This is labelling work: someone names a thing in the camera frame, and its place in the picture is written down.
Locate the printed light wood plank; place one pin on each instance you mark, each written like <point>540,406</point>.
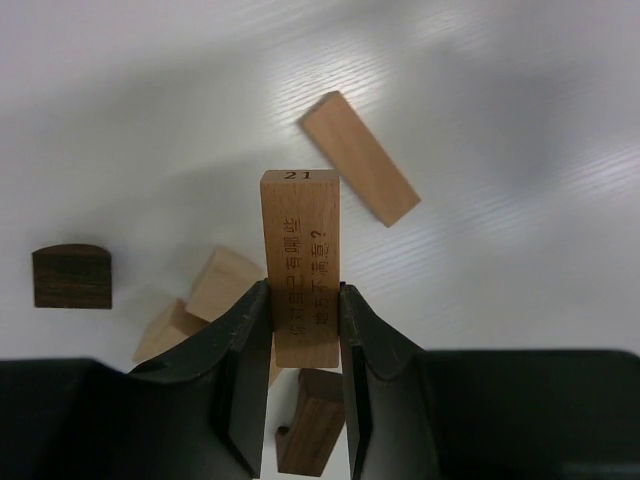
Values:
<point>301,224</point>

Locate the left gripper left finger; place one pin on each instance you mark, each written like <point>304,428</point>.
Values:
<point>197,411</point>

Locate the dark arch wood block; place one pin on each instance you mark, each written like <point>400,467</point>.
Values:
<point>305,446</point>

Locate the dark half-round wood block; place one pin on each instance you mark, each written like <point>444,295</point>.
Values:
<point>72,276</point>

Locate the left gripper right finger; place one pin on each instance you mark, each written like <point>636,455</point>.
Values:
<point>413,413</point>

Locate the light wood cube block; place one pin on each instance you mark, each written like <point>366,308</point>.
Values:
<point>171,327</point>

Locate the plain light wood plank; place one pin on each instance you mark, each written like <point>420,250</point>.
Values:
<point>339,133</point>

